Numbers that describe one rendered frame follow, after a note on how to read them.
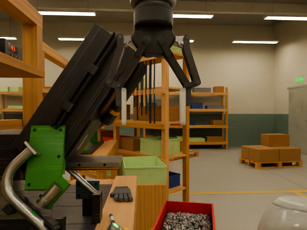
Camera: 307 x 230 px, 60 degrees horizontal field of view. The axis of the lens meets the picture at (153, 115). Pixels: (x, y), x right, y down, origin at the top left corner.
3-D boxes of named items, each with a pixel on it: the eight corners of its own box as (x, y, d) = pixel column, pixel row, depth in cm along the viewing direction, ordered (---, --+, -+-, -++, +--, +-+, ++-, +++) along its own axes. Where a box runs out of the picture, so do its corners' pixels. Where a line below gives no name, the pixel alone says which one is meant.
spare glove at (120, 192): (109, 190, 141) (109, 186, 141) (129, 190, 143) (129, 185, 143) (109, 203, 121) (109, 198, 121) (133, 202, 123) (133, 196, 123)
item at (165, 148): (163, 215, 340) (163, 27, 337) (75, 181, 505) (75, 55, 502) (189, 204, 378) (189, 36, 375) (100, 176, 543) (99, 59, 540)
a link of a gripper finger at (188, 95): (183, 80, 52) (198, 80, 52) (183, 106, 52) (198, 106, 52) (184, 79, 50) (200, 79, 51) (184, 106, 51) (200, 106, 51)
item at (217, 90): (228, 149, 941) (228, 86, 939) (139, 149, 922) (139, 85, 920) (223, 147, 995) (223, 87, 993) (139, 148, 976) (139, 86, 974)
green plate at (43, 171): (67, 189, 93) (72, 130, 98) (60, 189, 85) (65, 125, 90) (33, 189, 92) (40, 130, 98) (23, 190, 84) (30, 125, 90)
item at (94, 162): (122, 162, 116) (122, 155, 116) (119, 170, 100) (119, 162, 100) (30, 163, 114) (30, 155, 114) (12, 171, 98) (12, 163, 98)
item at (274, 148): (280, 160, 717) (280, 133, 717) (302, 166, 639) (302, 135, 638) (239, 162, 694) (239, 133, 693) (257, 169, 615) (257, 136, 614)
